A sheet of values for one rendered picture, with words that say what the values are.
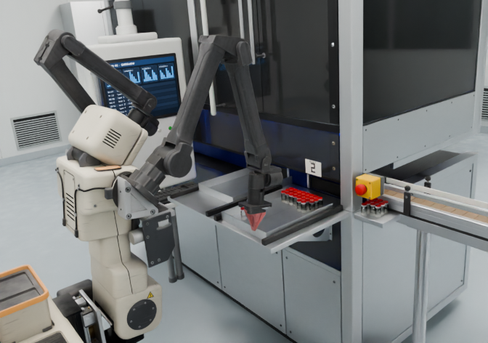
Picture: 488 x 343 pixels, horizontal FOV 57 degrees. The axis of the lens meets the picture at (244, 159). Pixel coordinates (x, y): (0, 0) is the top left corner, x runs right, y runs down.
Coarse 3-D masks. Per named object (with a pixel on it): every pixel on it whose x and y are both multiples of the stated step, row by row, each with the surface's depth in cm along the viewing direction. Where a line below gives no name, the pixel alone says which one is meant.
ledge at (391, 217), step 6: (354, 216) 170; (360, 216) 168; (366, 216) 167; (372, 216) 167; (384, 216) 166; (390, 216) 166; (396, 216) 165; (372, 222) 164; (378, 222) 162; (384, 222) 161; (390, 222) 163
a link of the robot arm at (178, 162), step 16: (208, 48) 127; (224, 48) 128; (208, 64) 127; (192, 80) 128; (208, 80) 129; (192, 96) 127; (192, 112) 127; (176, 128) 127; (192, 128) 129; (176, 144) 126; (176, 160) 124; (176, 176) 126
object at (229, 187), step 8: (224, 176) 213; (232, 176) 216; (240, 176) 219; (200, 184) 203; (208, 184) 208; (216, 184) 211; (224, 184) 211; (232, 184) 210; (240, 184) 209; (280, 184) 201; (288, 184) 204; (208, 192) 199; (216, 192) 194; (224, 192) 201; (232, 192) 200; (240, 192) 199; (224, 200) 190; (232, 200) 186
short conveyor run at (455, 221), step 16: (384, 192) 175; (400, 192) 167; (416, 192) 162; (432, 192) 164; (400, 208) 166; (416, 208) 160; (432, 208) 157; (448, 208) 157; (464, 208) 149; (480, 208) 154; (416, 224) 162; (432, 224) 157; (448, 224) 152; (464, 224) 147; (480, 224) 143; (464, 240) 149; (480, 240) 144
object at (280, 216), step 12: (276, 192) 188; (276, 204) 183; (288, 204) 182; (228, 216) 169; (240, 216) 175; (264, 216) 173; (276, 216) 172; (288, 216) 172; (300, 216) 171; (312, 216) 166; (240, 228) 164; (264, 228) 163; (276, 228) 155
